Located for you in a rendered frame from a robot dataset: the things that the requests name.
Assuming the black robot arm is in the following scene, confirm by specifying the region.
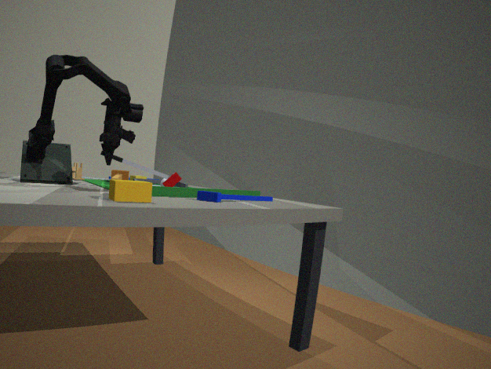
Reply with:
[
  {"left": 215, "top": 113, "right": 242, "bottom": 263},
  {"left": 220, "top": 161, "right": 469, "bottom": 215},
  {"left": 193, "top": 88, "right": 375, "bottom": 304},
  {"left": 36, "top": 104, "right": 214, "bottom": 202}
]
[{"left": 25, "top": 55, "right": 144, "bottom": 163}]

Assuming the green putting mat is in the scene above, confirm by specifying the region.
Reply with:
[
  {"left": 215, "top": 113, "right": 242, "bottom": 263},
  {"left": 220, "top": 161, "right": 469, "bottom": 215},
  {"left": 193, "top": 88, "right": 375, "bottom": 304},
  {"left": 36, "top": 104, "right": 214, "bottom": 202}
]
[{"left": 82, "top": 179, "right": 198, "bottom": 198}]

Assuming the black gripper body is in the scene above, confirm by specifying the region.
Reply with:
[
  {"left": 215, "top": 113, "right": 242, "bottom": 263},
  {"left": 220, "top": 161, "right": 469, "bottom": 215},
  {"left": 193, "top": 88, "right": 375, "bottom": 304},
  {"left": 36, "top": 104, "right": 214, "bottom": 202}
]
[{"left": 100, "top": 118, "right": 121, "bottom": 145}]

